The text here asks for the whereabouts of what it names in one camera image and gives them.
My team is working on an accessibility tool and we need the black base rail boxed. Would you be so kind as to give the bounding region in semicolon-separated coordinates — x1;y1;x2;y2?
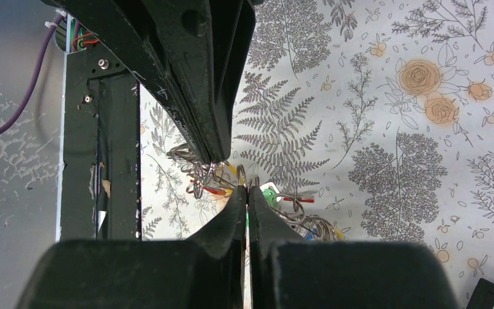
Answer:
57;44;141;241

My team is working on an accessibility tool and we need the floral tablecloth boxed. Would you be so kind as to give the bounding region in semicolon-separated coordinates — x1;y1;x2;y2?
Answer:
138;0;494;309

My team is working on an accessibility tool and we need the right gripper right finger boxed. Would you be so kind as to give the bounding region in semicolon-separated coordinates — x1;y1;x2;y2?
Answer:
248;186;457;308

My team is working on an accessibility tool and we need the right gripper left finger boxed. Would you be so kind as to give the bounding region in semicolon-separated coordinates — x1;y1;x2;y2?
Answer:
17;186;248;308

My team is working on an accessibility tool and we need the red key tag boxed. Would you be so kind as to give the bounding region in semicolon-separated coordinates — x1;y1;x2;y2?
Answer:
187;179;315;203

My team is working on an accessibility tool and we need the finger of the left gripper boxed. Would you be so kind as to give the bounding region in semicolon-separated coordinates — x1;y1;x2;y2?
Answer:
209;1;255;162
51;1;230;164

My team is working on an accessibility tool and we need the black white chessboard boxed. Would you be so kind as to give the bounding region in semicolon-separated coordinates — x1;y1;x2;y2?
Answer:
466;278;494;309

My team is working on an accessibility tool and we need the yellow key tag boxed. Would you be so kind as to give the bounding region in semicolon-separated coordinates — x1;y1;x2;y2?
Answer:
224;164;241;187

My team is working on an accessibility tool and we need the green key tag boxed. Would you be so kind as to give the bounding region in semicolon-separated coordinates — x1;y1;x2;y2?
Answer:
262;188;278;209

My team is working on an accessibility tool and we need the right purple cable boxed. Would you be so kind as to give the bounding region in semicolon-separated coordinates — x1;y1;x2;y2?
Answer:
0;12;67;142

